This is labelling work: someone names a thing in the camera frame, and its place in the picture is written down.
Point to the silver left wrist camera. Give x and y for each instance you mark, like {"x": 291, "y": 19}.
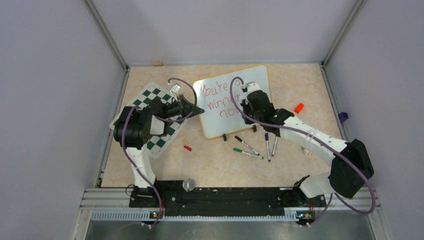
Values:
{"x": 175, "y": 89}

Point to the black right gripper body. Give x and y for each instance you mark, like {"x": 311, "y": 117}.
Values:
{"x": 248, "y": 109}

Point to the black whiteboard marker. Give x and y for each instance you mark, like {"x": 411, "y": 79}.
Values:
{"x": 247, "y": 145}

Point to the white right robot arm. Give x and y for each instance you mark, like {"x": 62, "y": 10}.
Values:
{"x": 349, "y": 162}

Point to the red marker cap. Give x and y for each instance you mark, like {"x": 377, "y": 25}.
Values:
{"x": 187, "y": 148}

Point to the grey round knob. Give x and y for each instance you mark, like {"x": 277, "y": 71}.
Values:
{"x": 188, "y": 185}

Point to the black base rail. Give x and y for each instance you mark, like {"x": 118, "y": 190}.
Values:
{"x": 221, "y": 201}

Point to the purple whiteboard marker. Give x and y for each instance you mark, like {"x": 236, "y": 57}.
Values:
{"x": 274, "y": 147}

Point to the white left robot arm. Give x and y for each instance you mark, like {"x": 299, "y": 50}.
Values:
{"x": 135, "y": 126}

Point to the orange red block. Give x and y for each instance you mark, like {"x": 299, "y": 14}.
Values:
{"x": 299, "y": 108}

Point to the green whiteboard marker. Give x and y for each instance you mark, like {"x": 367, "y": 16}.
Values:
{"x": 247, "y": 153}

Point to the green white toy brick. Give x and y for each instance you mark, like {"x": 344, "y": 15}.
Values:
{"x": 306, "y": 152}

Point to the yellow framed whiteboard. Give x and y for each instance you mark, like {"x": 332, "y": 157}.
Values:
{"x": 213, "y": 96}

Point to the purple block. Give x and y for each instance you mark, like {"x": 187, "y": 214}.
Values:
{"x": 343, "y": 116}

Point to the small wooden block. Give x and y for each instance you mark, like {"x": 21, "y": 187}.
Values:
{"x": 157, "y": 64}

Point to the blue whiteboard marker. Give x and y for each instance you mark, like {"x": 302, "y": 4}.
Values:
{"x": 268, "y": 151}

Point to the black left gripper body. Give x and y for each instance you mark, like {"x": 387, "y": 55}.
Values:
{"x": 178, "y": 107}

